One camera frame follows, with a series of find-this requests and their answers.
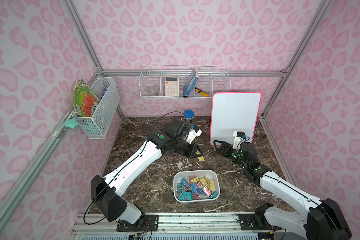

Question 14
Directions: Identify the yellow utility knife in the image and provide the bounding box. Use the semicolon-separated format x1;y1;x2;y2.
195;88;210;98

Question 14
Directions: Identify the white calculator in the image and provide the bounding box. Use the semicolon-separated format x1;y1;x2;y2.
164;76;179;97

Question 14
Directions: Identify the wire shelf on back wall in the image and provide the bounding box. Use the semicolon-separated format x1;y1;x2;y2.
139;66;231;99

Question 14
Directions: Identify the blue binder clip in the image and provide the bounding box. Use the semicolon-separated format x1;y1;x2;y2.
191;183;197;194

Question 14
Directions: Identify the white storage tray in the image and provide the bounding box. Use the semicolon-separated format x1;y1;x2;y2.
173;170;221;203

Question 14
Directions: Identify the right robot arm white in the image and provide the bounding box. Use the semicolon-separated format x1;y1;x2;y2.
214;141;352;240

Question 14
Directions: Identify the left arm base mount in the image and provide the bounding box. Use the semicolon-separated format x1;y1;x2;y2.
117;214;159;232

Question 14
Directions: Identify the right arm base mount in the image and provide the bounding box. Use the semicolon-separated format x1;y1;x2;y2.
235;213;279;231

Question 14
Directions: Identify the blue book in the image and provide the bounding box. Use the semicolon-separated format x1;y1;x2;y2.
183;67;199;97

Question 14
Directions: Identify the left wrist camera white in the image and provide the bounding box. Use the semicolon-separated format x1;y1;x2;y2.
186;129;202;144

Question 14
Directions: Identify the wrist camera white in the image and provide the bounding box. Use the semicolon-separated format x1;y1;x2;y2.
233;131;247;149
186;129;202;144

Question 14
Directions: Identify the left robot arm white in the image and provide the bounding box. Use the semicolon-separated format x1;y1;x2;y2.
91;119;203;226

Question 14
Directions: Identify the green red snack bag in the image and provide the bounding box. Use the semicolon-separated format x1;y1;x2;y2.
73;80;100;118

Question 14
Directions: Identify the white mesh wall basket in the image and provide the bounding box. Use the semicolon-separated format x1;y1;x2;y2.
76;77;121;140

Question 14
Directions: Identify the blue lid pencil canister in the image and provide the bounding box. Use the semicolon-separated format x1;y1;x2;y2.
183;110;195;130

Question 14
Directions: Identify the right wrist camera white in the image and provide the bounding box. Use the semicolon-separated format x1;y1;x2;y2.
233;131;247;149

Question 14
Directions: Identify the pink framed whiteboard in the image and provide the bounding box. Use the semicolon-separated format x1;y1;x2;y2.
210;92;262;145

